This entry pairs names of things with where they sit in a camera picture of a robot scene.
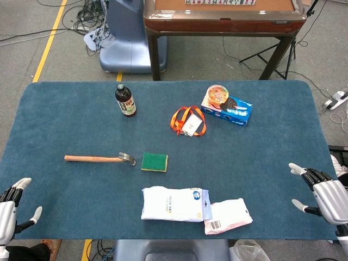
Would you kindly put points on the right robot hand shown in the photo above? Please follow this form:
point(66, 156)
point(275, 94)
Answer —
point(333, 201)

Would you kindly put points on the row of mahjong tiles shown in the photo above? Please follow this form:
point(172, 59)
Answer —
point(217, 2)

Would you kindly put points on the dark drink bottle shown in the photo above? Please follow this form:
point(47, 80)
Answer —
point(126, 104)

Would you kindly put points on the black equipment frame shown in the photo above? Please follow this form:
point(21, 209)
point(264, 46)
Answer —
point(338, 149)

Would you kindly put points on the black bag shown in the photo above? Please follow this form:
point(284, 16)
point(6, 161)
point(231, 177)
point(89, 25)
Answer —
point(27, 253)

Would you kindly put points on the black tripod stand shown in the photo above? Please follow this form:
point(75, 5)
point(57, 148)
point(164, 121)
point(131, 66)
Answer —
point(293, 50)

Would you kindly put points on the clear plastic bag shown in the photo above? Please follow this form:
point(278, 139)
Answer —
point(247, 250)

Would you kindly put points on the brown paper bag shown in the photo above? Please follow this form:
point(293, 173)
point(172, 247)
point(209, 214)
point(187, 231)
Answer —
point(53, 247)

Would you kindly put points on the instant noodle cup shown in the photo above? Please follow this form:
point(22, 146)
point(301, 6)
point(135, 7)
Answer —
point(217, 93)

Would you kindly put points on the brown mahjong table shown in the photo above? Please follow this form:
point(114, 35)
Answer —
point(217, 24)

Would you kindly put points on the white power strip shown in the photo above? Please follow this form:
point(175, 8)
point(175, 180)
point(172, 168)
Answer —
point(335, 99)

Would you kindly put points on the green yellow sponge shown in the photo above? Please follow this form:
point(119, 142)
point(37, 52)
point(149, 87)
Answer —
point(153, 161)

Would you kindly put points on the blue table carpet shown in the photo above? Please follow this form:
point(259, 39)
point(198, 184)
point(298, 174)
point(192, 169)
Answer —
point(81, 122)

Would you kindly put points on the blue grey machine base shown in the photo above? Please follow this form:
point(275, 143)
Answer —
point(125, 40)

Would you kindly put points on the large white plastic package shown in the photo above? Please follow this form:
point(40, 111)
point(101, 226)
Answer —
point(171, 204)

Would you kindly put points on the white shoe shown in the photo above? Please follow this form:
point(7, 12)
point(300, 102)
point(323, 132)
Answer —
point(337, 166)

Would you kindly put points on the pink white plastic package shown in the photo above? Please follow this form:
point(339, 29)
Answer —
point(231, 214)

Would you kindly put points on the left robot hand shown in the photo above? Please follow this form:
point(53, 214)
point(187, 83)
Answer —
point(6, 217)

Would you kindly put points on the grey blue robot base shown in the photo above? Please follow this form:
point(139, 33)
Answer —
point(168, 250)

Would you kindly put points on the white badge holder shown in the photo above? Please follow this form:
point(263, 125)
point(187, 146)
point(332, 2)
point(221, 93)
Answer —
point(191, 124)

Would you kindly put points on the blue cookie box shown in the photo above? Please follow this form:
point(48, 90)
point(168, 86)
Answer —
point(236, 114)

